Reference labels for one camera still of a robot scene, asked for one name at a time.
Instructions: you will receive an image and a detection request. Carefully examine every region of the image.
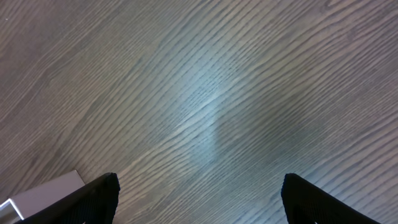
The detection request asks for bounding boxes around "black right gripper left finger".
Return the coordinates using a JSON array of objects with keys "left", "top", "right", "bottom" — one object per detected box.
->
[{"left": 17, "top": 172, "right": 121, "bottom": 224}]

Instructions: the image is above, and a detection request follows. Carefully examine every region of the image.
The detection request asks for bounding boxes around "white cardboard box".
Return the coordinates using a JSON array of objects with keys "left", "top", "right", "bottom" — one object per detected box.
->
[{"left": 1, "top": 170, "right": 85, "bottom": 224}]

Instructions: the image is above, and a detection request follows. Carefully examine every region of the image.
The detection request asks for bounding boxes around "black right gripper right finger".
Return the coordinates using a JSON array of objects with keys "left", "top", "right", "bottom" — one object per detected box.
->
[{"left": 281, "top": 173, "right": 379, "bottom": 224}]

